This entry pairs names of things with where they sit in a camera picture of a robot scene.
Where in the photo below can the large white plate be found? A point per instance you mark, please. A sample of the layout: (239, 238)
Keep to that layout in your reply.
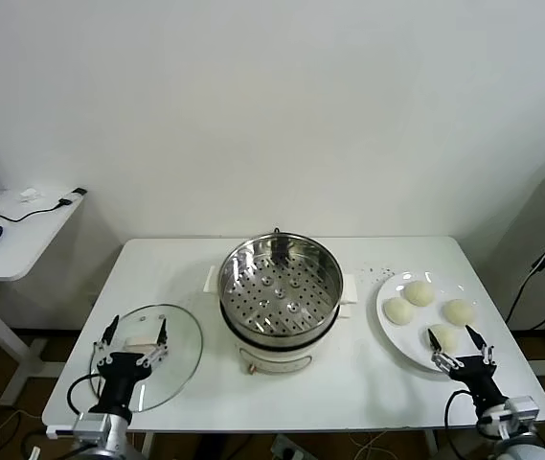
(396, 345)

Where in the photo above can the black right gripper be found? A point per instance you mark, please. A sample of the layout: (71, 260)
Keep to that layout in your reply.
(475, 371)

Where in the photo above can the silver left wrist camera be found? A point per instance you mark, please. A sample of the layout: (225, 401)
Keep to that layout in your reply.
(91, 427)

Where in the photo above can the white table leg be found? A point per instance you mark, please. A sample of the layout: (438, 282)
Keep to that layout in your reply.
(431, 445)
(147, 443)

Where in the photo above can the white steamed baozi bun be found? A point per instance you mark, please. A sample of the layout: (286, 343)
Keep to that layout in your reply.
(459, 311)
(419, 292)
(399, 311)
(446, 338)

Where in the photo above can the white floor power strip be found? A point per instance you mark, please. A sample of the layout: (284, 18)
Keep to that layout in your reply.
(286, 448)

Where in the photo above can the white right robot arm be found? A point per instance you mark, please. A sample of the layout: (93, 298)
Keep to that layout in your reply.
(521, 448)

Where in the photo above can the crumpled white paper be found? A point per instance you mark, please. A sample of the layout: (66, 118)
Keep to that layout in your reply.
(30, 195)

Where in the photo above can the white electric cooker base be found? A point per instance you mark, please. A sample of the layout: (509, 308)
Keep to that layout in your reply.
(272, 357)

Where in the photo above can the round glass pot lid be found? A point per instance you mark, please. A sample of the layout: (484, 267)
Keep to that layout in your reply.
(181, 345)

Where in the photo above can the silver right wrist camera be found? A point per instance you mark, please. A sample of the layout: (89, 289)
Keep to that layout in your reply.
(521, 412)

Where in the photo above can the stainless steel steamer basket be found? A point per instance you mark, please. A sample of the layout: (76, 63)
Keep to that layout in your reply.
(322, 273)

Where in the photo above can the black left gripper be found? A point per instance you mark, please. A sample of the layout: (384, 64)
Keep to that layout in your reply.
(119, 371)

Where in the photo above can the white side desk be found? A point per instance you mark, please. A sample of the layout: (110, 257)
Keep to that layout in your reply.
(13, 249)

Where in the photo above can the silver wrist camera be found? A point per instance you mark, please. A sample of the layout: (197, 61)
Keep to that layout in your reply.
(91, 427)
(521, 412)

